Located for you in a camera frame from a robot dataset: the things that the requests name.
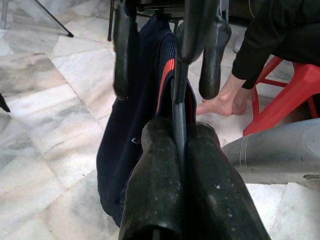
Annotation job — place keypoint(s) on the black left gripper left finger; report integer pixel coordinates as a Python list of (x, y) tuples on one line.
[(155, 190)]

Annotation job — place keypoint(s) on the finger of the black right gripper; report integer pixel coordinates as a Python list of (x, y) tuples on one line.
[(123, 55), (215, 62)]

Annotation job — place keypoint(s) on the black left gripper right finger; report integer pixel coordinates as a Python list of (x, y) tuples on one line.
[(215, 197)]

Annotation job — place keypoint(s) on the dark navy shirt red trim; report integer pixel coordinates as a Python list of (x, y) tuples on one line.
[(140, 82)]

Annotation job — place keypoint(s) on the black plastic hanger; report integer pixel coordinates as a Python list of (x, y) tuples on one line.
[(180, 120)]

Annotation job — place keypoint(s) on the person's bare foot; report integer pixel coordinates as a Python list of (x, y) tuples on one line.
[(225, 103)]

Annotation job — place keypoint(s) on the black metal stand leg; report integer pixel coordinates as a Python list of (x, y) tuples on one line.
[(69, 34)]

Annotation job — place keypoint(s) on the red plastic stool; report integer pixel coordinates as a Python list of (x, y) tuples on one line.
[(300, 82)]

